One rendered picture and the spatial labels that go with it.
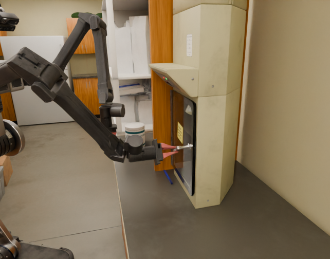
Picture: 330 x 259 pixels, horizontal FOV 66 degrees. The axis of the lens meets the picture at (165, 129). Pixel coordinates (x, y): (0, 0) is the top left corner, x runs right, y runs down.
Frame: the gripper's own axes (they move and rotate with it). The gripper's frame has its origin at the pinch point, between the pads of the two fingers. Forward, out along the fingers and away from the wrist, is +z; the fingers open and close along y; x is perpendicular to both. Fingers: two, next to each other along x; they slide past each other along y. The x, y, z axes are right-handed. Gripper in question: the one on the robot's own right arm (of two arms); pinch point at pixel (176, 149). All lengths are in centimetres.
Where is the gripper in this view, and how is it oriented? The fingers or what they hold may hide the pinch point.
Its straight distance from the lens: 105.8
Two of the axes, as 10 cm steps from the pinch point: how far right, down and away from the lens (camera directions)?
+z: 9.7, -0.9, 2.2
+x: -1.9, 2.3, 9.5
